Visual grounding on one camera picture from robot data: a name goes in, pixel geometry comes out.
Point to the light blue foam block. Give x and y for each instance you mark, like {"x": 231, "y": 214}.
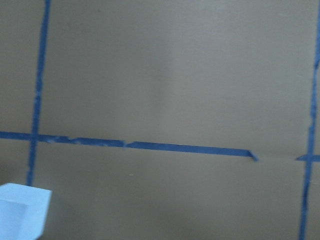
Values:
{"x": 23, "y": 211}

